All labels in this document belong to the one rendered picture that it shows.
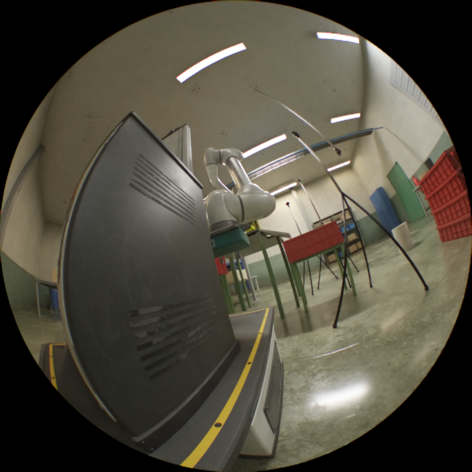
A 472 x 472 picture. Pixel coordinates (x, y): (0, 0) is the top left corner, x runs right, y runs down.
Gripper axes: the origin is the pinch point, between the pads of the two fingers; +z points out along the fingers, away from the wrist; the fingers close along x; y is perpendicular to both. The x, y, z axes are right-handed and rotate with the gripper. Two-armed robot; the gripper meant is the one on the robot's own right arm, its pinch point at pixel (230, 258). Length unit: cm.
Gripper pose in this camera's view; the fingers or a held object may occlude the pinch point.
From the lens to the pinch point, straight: 96.7
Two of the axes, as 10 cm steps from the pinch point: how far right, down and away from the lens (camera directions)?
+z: 2.5, 9.1, -3.2
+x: 9.2, -3.2, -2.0
